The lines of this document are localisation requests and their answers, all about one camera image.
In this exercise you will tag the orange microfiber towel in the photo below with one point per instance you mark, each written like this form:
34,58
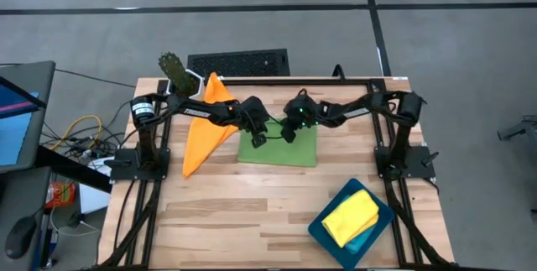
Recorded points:
203,141

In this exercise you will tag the black desk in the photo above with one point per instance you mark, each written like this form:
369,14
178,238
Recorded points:
17,195

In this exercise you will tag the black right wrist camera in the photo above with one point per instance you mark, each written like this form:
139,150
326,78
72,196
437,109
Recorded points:
288,136

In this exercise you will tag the green microfiber towel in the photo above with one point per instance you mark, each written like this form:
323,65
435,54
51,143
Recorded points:
289,153

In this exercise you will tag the orange snack can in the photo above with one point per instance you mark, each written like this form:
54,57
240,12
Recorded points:
60,194

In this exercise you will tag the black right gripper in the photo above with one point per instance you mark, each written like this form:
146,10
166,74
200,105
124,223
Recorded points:
302,113

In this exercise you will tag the white hexagonal plant pot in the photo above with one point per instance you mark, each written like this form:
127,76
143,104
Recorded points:
198,82

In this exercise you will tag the black floor stand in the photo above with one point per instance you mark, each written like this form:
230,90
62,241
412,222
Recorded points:
520,130

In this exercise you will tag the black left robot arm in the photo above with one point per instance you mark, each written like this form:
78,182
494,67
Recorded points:
197,112

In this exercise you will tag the black metal table frame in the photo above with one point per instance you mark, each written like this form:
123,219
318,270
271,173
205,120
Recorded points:
293,82

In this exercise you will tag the yellow microfiber towel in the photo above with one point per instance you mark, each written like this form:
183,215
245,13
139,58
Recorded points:
350,218

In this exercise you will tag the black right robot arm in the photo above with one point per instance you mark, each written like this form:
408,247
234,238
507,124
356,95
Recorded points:
356,111

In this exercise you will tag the black computer monitor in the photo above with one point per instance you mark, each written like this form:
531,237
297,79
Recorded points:
17,128

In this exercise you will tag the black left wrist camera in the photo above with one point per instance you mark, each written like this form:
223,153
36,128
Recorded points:
259,141

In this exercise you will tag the light blue microfiber towel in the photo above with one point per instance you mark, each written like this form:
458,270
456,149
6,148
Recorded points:
360,242

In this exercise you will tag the black floor vent grille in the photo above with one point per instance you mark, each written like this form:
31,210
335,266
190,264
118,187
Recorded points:
239,63

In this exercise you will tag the green cactus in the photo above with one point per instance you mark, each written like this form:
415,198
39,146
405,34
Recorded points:
176,71

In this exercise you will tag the white box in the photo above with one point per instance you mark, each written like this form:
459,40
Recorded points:
94,197

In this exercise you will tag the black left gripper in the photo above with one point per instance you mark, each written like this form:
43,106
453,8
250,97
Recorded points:
253,116

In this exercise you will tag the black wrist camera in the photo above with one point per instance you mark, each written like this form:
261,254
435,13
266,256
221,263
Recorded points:
259,141
288,136

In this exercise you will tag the dark blue plastic tray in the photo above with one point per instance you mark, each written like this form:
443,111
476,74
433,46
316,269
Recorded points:
335,250

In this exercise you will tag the black computer mouse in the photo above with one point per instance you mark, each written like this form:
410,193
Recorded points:
19,237

